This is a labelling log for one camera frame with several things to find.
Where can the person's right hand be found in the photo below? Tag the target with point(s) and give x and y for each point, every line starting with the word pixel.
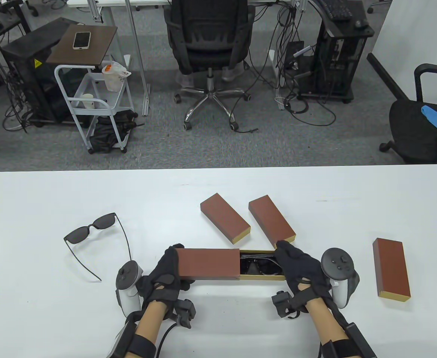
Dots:
pixel 300 272

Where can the person's left hand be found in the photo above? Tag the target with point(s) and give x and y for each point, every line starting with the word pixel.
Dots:
pixel 166 276

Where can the brown storage box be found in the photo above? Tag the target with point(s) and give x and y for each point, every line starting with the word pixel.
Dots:
pixel 392 266
pixel 207 263
pixel 270 220
pixel 222 216

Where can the black sunglasses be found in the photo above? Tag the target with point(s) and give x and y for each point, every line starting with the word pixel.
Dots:
pixel 255 266
pixel 78 235

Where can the person's left forearm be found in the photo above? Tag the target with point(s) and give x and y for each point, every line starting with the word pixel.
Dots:
pixel 149 320

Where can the person's right forearm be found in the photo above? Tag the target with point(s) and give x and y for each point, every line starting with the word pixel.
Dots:
pixel 326 324

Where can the grey hand controller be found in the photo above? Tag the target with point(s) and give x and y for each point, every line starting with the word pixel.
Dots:
pixel 336 263
pixel 128 274

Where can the black wrist battery box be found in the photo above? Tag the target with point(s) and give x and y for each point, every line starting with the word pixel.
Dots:
pixel 360 341
pixel 125 341

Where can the black bag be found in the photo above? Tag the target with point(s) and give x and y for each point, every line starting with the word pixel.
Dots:
pixel 104 136

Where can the black fabric armchair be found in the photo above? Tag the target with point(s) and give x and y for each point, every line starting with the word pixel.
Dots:
pixel 412 126

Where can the white paper cup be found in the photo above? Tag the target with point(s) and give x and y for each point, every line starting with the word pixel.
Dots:
pixel 87 101

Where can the white rolling cart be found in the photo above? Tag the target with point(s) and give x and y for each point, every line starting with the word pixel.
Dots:
pixel 98 87

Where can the white plastic bag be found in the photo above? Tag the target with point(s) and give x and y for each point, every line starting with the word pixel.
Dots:
pixel 112 80

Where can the black computer tower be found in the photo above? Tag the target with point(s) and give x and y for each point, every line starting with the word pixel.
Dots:
pixel 334 67

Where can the white desk leg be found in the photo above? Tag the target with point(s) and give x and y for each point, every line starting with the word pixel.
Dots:
pixel 273 61

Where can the black power box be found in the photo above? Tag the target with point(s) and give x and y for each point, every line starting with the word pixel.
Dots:
pixel 295 50

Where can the brown wooden board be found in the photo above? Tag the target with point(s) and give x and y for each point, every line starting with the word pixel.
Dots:
pixel 91 56

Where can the black computer case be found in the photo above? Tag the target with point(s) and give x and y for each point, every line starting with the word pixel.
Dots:
pixel 28 78

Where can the black mesh office chair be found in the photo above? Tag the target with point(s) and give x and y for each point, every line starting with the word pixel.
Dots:
pixel 211 37

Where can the white smartphone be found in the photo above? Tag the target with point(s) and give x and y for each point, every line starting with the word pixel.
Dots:
pixel 81 40

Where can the white board panel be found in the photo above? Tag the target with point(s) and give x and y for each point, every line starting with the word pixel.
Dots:
pixel 420 37

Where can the black keyboard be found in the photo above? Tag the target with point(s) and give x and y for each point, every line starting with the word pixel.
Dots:
pixel 336 9

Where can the white desk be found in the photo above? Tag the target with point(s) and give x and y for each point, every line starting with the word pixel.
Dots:
pixel 110 3

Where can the black desk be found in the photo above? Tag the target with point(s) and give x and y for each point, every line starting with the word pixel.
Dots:
pixel 11 28

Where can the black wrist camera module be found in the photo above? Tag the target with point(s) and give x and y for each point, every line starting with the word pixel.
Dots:
pixel 184 311
pixel 281 302

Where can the aluminium frame post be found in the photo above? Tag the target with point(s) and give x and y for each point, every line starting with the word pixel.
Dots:
pixel 96 11
pixel 137 56

